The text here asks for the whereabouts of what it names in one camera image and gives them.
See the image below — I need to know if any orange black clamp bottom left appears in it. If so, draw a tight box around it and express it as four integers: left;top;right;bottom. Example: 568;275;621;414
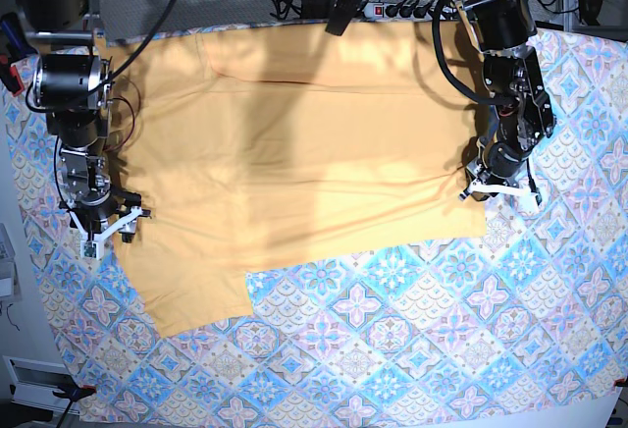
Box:
53;384;96;402

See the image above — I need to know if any red black clamp left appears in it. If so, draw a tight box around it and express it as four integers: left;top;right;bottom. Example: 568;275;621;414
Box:
0;54;25;97

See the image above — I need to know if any blue handled tool left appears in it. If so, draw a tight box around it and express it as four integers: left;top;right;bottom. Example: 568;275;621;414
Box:
1;12;37;61

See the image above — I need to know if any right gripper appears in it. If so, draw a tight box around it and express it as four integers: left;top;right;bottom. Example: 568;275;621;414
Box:
69;187;151;259

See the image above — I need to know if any white power strip red switch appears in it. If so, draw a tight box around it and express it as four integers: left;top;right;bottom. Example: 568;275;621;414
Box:
362;2;432;22

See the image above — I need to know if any white aluminium rail bottom left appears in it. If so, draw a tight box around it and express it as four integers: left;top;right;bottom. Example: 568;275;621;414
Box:
2;355;74;413

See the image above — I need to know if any yellow T-shirt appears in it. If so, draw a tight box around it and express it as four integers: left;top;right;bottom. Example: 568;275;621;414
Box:
111;22;486;337

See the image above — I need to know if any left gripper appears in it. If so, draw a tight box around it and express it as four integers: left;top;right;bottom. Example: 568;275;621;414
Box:
458;137;541;211

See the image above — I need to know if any patterned blue pink tablecloth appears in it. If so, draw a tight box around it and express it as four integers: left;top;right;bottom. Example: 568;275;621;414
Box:
1;30;627;427

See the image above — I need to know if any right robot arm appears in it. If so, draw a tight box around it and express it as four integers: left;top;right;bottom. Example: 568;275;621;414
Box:
1;0;150;259

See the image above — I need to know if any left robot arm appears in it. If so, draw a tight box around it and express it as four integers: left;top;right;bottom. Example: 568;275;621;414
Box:
431;0;555;202

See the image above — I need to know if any black clamp on table edge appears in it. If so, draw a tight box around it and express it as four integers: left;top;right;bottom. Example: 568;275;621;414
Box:
325;0;362;36

